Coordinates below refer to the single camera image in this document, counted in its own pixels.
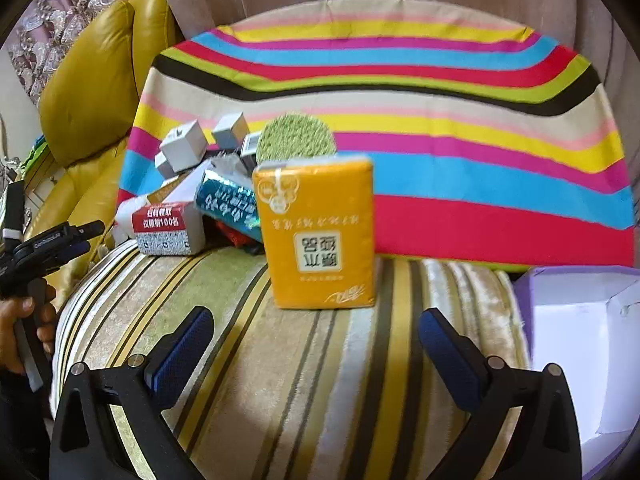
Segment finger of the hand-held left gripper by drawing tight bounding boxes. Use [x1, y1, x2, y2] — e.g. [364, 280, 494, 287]
[50, 241, 92, 267]
[62, 220, 107, 246]

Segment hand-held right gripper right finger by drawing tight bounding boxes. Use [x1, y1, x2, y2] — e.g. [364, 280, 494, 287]
[419, 308, 585, 480]

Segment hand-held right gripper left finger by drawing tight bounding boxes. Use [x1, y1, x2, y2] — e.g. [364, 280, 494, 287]
[50, 306, 215, 480]

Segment red white tissue packet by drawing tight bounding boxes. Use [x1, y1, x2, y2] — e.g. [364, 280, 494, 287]
[131, 201, 206, 256]

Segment purple box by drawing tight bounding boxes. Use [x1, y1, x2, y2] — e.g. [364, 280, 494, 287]
[512, 266, 640, 480]

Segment white box with barcode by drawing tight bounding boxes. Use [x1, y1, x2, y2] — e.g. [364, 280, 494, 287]
[160, 121, 208, 173]

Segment teal foil packet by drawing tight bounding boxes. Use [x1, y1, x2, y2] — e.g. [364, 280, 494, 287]
[194, 167, 263, 243]

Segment orange tissue packet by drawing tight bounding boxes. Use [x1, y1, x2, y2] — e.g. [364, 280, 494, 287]
[251, 154, 378, 310]

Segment green round scrubber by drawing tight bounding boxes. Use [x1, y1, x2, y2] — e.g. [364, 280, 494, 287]
[256, 114, 337, 166]

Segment person's left hand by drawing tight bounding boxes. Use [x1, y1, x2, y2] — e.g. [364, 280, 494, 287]
[0, 297, 57, 376]

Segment green plastic item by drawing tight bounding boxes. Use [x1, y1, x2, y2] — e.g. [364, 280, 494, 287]
[20, 135, 51, 168]

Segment beige striped plush blanket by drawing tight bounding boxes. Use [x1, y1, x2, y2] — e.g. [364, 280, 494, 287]
[50, 240, 531, 480]

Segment rainbow striped band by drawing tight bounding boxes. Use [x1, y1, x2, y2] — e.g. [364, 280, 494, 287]
[220, 222, 265, 257]

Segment yellow leather sofa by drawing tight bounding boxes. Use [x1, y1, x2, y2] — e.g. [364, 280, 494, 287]
[25, 0, 186, 311]

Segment small white grey box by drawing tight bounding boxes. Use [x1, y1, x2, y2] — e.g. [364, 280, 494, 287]
[211, 112, 249, 151]

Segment small grey framed box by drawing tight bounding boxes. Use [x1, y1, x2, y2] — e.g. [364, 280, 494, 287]
[240, 132, 263, 171]

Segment embroidered lace curtain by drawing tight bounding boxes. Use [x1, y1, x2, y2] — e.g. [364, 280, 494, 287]
[5, 0, 156, 106]

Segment multicoloured striped mat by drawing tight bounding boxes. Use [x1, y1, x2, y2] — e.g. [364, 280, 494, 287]
[116, 2, 636, 273]

